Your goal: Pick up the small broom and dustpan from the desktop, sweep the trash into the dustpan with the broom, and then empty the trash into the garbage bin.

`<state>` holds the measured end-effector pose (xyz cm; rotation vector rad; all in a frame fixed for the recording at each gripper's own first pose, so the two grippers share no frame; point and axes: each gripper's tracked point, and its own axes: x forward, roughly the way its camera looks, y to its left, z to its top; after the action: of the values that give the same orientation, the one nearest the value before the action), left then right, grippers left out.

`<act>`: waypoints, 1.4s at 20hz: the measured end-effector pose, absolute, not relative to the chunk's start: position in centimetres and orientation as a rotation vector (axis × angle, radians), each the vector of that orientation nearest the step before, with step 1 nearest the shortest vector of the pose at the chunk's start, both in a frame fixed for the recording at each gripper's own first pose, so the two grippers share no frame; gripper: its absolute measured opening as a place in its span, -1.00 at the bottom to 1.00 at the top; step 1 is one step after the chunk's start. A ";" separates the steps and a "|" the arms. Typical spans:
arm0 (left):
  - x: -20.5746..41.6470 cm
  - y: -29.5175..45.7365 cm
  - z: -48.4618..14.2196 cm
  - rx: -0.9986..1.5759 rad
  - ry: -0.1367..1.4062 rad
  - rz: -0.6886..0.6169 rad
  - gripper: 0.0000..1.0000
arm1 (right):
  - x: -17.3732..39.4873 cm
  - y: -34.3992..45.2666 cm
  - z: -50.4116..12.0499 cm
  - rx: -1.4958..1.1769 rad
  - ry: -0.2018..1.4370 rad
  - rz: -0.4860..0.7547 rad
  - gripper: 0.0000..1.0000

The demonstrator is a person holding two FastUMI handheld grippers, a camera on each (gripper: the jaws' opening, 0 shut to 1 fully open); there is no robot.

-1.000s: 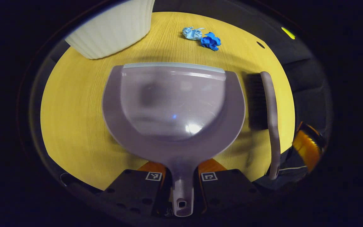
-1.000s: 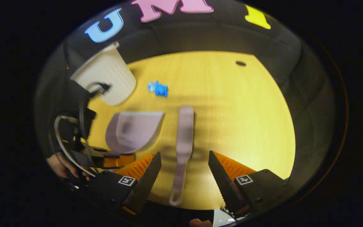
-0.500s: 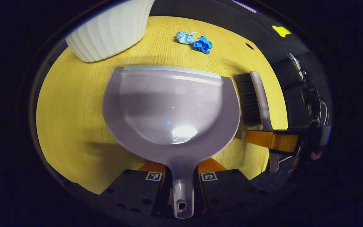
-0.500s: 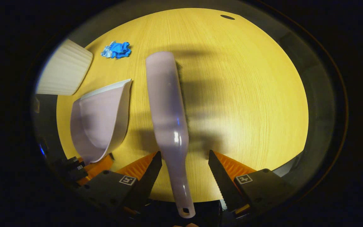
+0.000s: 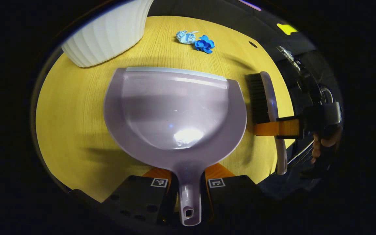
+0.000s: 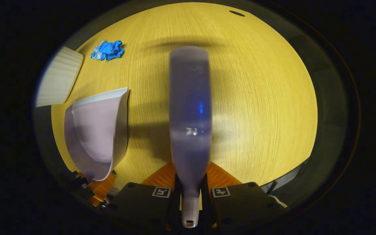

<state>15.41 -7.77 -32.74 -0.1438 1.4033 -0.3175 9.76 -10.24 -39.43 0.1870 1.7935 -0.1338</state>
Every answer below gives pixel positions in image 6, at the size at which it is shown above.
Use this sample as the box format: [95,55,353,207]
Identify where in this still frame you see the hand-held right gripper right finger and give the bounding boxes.
[200,161,284,230]

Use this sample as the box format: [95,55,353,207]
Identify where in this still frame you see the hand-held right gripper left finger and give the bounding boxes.
[104,162,182,230]

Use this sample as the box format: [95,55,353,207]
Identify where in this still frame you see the lilac plastic dustpan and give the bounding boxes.
[64,87,130,182]

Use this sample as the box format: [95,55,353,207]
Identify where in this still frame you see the white ribbed garbage bin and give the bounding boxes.
[36,46,84,108]

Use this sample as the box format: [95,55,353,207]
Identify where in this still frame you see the small lilac broom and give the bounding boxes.
[169,46,212,228]

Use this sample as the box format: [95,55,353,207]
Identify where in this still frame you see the blue paper trash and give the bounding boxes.
[89,40,125,62]

